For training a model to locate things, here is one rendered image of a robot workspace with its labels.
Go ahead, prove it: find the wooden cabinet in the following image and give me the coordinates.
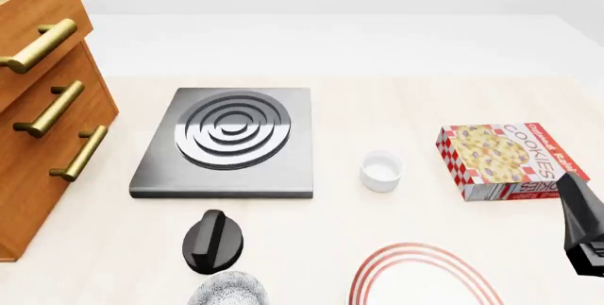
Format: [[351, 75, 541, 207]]
[[0, 0, 120, 263]]

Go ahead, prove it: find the wooden drawer with protruding front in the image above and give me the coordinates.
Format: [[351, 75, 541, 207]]
[[0, 0, 94, 113]]

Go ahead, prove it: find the red white cookies box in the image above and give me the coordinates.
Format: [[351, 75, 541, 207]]
[[434, 121, 592, 203]]

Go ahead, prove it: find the small white bowl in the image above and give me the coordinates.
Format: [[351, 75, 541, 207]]
[[359, 149, 406, 195]]

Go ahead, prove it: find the flat black stove plate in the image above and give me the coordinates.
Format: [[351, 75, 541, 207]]
[[128, 87, 315, 200]]

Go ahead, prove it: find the grey patterned bowl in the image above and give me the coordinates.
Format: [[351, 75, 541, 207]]
[[187, 270, 270, 305]]

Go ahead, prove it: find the brass drawer handle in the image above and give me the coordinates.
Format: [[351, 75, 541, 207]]
[[48, 125, 109, 183], [0, 17, 79, 76], [12, 79, 87, 140]]

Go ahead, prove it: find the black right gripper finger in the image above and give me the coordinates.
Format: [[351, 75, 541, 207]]
[[555, 172, 604, 250]]

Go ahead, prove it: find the white plate with red rings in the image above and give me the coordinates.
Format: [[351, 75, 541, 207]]
[[347, 242, 506, 305]]

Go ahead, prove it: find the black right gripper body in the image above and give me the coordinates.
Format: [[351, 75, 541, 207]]
[[563, 236, 604, 280]]

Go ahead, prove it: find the round black stove knob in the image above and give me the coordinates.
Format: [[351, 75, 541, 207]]
[[181, 209, 245, 277]]

